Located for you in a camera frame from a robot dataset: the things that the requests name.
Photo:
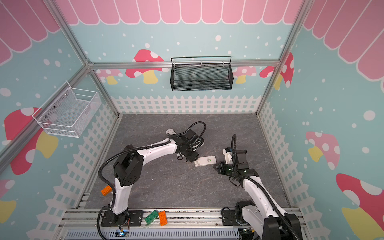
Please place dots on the small green circuit board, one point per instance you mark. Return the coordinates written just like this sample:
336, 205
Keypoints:
122, 233

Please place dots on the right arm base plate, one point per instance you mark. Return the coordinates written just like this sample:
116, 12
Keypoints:
246, 216

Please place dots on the white remote control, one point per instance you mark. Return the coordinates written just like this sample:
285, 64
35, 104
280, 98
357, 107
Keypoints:
171, 133
205, 161

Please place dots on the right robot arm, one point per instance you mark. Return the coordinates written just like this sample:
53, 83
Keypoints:
262, 213

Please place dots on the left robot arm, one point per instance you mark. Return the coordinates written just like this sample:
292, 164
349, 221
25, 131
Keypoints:
123, 170

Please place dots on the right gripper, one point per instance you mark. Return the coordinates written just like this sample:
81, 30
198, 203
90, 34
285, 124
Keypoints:
223, 167

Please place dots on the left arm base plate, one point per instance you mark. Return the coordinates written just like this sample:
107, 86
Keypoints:
132, 218

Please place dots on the orange toy brick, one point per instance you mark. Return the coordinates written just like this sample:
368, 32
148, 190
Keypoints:
163, 218

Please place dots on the green toy brick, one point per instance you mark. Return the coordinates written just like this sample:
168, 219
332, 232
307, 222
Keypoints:
151, 217

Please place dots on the black mesh wall basket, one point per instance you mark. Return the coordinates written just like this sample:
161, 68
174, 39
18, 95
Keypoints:
208, 73

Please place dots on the orange brick on left arm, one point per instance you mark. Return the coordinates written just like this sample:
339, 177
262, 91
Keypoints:
106, 190

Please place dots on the white wire wall basket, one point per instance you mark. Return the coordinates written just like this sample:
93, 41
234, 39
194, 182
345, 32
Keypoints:
68, 112

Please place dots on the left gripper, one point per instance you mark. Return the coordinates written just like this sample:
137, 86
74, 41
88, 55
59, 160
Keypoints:
193, 157

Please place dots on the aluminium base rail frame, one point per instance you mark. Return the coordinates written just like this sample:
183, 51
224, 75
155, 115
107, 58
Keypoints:
183, 224

